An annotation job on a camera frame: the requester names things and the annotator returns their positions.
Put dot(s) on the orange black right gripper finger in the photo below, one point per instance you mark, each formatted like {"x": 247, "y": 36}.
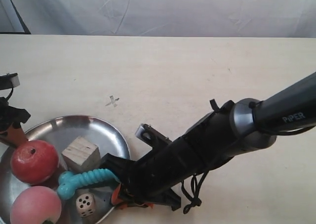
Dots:
{"x": 122, "y": 198}

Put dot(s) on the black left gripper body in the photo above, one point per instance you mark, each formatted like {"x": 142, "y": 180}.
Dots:
{"x": 11, "y": 116}

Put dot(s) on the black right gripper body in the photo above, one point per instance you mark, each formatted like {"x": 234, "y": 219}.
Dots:
{"x": 201, "y": 149}

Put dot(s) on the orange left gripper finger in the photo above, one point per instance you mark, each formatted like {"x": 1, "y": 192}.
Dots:
{"x": 13, "y": 136}

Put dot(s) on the round silver metal plate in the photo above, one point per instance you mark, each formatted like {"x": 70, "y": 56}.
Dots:
{"x": 60, "y": 132}

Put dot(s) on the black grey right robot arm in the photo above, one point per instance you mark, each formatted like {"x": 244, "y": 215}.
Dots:
{"x": 256, "y": 124}

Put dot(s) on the red toy apple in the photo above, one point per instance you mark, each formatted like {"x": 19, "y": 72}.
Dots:
{"x": 34, "y": 162}

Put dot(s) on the wooden die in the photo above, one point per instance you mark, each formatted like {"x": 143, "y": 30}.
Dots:
{"x": 85, "y": 205}

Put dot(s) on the teal rubber bone toy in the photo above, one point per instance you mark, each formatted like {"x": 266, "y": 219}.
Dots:
{"x": 70, "y": 182}

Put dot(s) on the light wooden block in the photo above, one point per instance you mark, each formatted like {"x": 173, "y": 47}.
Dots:
{"x": 81, "y": 155}

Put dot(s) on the pink toy peach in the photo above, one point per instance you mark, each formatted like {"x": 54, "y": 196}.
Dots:
{"x": 36, "y": 205}

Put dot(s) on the white wrinkled backdrop cloth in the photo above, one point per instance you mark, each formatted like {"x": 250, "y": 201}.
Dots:
{"x": 163, "y": 18}

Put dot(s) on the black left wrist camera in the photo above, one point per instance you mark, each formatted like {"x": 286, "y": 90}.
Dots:
{"x": 9, "y": 81}

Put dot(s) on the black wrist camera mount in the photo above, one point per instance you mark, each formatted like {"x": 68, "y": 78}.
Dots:
{"x": 152, "y": 137}

